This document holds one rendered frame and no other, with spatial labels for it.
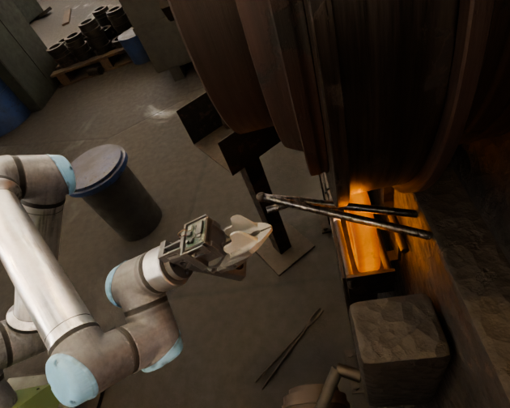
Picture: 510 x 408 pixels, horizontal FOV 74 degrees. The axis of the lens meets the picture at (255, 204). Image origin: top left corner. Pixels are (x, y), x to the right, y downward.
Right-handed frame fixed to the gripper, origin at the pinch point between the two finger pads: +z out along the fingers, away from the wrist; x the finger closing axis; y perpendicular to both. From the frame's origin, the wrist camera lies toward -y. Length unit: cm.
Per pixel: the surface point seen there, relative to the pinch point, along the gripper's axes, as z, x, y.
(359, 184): 21.0, -17.3, 20.9
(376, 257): 15.7, -8.9, -4.5
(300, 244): -25, 47, -70
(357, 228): 15.3, -6.2, 0.3
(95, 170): -89, 76, -4
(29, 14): -439, 647, 79
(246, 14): 20.0, -13.9, 35.0
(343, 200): 19.4, -18.1, 20.8
